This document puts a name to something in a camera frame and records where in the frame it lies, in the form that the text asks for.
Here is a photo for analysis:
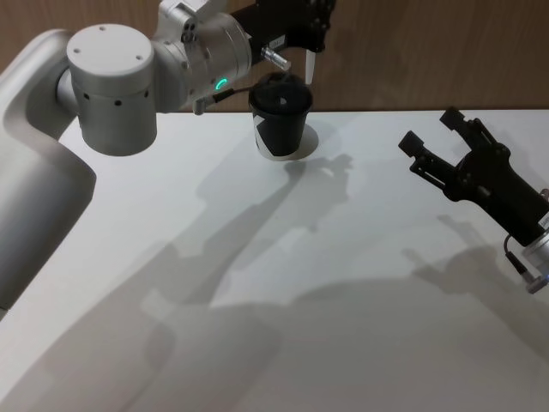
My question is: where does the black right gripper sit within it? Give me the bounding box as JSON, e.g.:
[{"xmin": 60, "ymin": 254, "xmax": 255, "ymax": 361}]
[{"xmin": 397, "ymin": 106, "xmax": 549, "ymax": 248}]

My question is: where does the black paper cup with lid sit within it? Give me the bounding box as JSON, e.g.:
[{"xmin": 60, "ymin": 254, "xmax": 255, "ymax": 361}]
[{"xmin": 248, "ymin": 71, "xmax": 315, "ymax": 162}]

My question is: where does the thin dark right gripper cable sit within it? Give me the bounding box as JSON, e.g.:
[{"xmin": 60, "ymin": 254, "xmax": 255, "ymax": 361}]
[{"xmin": 503, "ymin": 233, "xmax": 524, "ymax": 264}]

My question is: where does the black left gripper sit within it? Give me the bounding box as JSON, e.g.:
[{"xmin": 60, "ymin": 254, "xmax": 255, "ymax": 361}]
[{"xmin": 229, "ymin": 0, "xmax": 338, "ymax": 66}]

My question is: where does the thin dark left gripper cable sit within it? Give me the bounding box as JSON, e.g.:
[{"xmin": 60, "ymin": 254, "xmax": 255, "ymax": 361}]
[{"xmin": 193, "ymin": 45, "xmax": 297, "ymax": 116}]

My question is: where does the thin dark gripper cable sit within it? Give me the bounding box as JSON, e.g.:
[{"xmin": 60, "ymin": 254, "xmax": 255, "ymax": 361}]
[
  {"xmin": 503, "ymin": 233, "xmax": 524, "ymax": 264},
  {"xmin": 193, "ymin": 45, "xmax": 297, "ymax": 116}
]

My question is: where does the white plastic stick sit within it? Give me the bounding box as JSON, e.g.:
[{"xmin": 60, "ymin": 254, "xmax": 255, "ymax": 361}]
[{"xmin": 304, "ymin": 47, "xmax": 318, "ymax": 86}]

